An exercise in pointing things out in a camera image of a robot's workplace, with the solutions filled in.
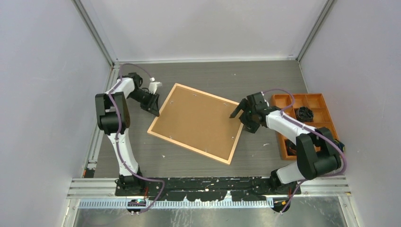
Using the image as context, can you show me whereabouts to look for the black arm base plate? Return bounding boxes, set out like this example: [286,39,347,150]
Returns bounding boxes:
[114,176,296,202]

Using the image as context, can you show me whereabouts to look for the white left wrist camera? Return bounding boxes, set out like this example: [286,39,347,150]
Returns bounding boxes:
[148,77,163,94]

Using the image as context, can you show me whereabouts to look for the black red rolled tie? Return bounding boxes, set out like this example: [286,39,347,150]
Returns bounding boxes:
[285,140,296,156]

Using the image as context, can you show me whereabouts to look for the aluminium front rail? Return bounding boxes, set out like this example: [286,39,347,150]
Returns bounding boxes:
[67,175,352,199]

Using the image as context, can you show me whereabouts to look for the brown fibreboard backing board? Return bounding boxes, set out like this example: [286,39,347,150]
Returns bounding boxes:
[150,86,241,161]

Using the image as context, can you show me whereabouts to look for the light wooden picture frame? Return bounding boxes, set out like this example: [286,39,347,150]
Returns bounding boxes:
[146,82,244,166]

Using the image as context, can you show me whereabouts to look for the orange compartment tray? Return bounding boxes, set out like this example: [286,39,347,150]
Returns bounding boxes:
[270,94,339,144]

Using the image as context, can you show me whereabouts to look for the aluminium rail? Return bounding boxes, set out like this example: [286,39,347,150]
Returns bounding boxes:
[85,64,121,171]
[67,175,352,199]

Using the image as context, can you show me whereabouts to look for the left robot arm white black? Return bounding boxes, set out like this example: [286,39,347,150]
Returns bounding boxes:
[95,73,162,196]

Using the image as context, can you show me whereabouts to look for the aluminium left side rail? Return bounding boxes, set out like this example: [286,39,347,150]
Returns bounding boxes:
[85,64,121,171]

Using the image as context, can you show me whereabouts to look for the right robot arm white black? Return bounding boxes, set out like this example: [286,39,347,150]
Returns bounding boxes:
[230,92,346,194]

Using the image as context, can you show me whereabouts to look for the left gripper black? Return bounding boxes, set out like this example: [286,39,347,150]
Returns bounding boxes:
[129,89,160,117]

